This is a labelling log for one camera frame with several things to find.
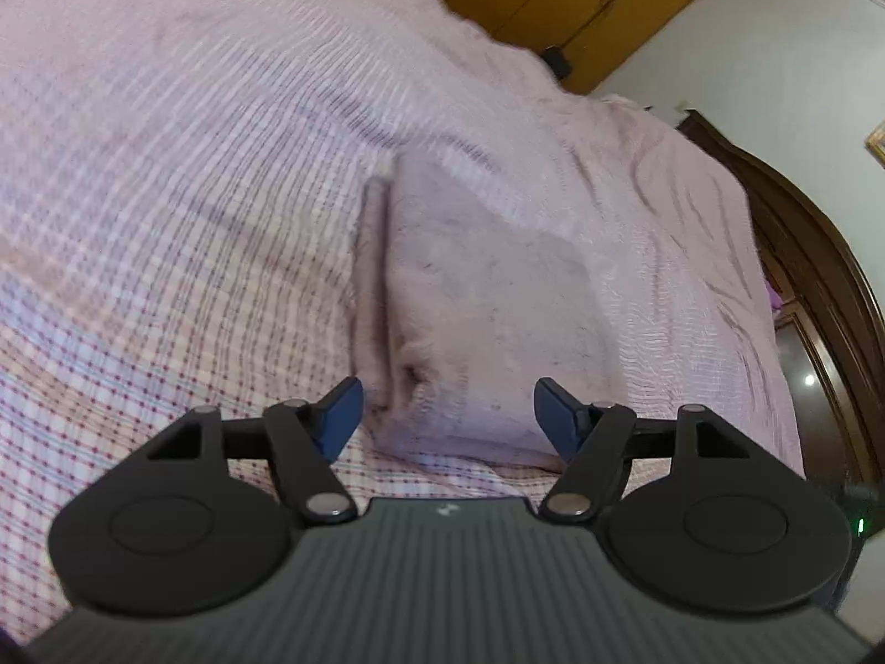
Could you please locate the dark wooden headboard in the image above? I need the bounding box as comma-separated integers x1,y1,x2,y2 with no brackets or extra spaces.
678,110,883,492

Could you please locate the pink checked bed sheet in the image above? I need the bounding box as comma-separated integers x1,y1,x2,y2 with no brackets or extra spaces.
2,0,803,641

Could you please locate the black item by wardrobe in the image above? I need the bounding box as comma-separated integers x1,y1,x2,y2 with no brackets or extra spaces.
540,46,573,81

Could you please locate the lilac knitted sweater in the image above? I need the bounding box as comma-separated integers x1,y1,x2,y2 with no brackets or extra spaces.
352,152,627,469

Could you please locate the gold picture frame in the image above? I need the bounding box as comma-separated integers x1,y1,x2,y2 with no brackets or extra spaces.
866,122,885,167

